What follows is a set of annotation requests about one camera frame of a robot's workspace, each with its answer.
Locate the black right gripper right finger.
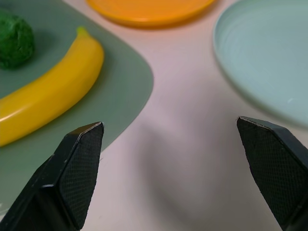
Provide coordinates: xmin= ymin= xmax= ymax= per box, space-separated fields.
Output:
xmin=236 ymin=116 xmax=308 ymax=231

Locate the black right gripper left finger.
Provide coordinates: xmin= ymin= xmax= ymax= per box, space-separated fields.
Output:
xmin=0 ymin=121 xmax=105 ymax=231

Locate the light green plate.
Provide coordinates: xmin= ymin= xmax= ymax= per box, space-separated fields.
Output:
xmin=213 ymin=0 xmax=308 ymax=128

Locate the green toy vegetable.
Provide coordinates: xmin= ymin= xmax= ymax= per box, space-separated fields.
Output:
xmin=0 ymin=8 xmax=35 ymax=70

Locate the orange plate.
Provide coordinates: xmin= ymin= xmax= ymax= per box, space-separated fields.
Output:
xmin=86 ymin=0 xmax=216 ymax=27

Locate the yellow banana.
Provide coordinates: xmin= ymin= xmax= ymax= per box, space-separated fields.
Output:
xmin=0 ymin=26 xmax=105 ymax=147

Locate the grey-green rounded tray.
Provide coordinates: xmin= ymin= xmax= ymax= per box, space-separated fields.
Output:
xmin=0 ymin=0 xmax=154 ymax=214

